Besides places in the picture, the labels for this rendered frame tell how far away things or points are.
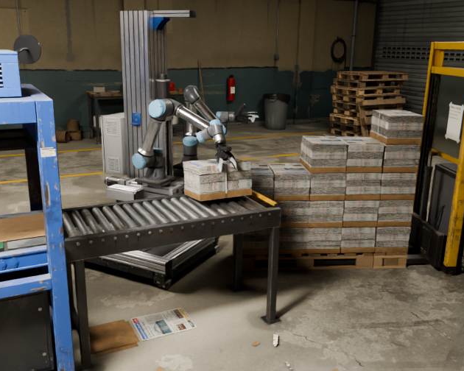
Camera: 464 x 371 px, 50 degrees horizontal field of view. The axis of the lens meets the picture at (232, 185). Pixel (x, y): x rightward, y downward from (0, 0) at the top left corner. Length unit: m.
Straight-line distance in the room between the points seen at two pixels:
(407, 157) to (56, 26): 7.33
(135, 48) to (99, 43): 6.21
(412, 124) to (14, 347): 3.14
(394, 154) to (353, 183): 0.39
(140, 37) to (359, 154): 1.90
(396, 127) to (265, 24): 7.66
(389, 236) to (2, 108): 3.14
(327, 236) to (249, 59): 7.55
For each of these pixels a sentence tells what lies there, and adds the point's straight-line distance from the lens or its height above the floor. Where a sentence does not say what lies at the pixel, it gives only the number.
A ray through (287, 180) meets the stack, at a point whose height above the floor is 0.77.
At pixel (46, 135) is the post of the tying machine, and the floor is 1.40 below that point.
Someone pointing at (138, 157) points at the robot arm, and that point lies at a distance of 3.60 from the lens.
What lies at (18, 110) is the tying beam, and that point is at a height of 1.51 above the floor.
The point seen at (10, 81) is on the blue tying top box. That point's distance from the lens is 2.52.
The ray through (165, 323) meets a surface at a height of 0.01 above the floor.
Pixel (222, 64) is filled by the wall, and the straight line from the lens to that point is 10.98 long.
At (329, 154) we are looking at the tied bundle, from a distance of 3.98.
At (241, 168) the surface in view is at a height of 1.02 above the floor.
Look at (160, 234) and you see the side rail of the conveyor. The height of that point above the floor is 0.75.
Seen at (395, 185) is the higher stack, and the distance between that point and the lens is 4.22.
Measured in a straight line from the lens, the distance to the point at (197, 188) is 3.22.
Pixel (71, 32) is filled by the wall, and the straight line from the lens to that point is 10.02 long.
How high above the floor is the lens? 1.80
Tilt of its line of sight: 16 degrees down
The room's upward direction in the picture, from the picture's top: 1 degrees clockwise
